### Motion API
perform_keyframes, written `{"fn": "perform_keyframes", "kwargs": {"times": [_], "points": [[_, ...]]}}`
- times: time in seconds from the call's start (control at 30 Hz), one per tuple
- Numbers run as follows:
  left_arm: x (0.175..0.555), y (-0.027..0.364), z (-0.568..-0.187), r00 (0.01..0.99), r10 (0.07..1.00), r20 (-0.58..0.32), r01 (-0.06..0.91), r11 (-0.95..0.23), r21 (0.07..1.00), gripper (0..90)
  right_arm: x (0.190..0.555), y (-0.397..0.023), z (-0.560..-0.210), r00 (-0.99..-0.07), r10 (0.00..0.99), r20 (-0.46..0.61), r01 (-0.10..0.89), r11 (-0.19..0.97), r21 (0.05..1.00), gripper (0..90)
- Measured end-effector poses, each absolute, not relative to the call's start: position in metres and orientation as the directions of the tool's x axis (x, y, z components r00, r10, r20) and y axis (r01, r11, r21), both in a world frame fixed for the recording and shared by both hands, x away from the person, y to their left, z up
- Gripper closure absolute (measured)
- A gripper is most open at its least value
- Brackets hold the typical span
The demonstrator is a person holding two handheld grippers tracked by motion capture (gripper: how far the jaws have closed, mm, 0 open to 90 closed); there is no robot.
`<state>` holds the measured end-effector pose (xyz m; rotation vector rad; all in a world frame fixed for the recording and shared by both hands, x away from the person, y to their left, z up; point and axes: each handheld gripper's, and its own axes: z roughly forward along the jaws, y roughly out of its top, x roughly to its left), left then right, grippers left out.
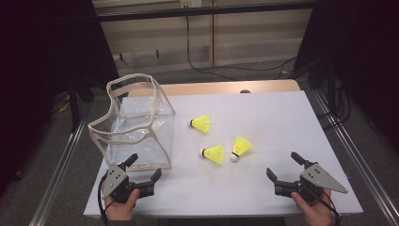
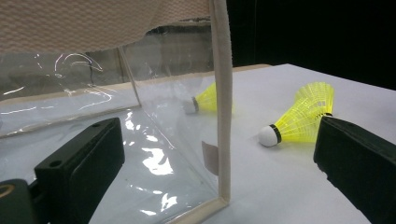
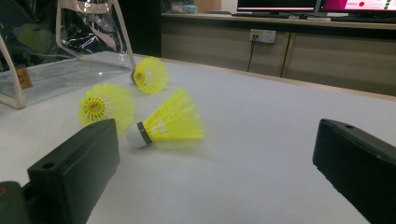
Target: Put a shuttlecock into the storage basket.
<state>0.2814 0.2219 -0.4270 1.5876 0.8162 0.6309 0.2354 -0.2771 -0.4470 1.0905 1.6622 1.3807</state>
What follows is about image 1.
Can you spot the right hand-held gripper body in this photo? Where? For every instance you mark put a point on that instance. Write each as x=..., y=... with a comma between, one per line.
x=320, y=179

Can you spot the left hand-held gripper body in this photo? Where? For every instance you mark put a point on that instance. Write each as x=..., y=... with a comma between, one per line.
x=116, y=183

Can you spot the clear bag with beige trim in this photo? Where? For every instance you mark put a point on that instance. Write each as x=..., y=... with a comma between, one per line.
x=141, y=141

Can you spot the yellow shuttlecock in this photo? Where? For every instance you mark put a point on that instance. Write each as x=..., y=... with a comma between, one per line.
x=241, y=147
x=202, y=123
x=215, y=153

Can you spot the person's left hand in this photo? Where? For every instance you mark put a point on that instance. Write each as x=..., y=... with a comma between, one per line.
x=120, y=211

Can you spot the person's right hand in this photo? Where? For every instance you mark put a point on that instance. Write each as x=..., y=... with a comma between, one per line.
x=316, y=213

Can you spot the white table mat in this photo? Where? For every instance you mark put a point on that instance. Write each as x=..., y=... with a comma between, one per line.
x=276, y=125

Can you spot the dark round table knob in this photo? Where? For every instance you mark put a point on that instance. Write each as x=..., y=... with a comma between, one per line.
x=245, y=91

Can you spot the black curtain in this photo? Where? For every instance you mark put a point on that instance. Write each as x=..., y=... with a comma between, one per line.
x=37, y=62
x=370, y=47

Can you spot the black horizontal bar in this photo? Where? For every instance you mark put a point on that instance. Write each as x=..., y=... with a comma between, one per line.
x=204, y=12

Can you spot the metal floor rail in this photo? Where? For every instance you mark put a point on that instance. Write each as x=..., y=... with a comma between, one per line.
x=354, y=150
x=59, y=175

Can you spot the white wall socket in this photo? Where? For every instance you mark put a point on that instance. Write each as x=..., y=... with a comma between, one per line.
x=191, y=3

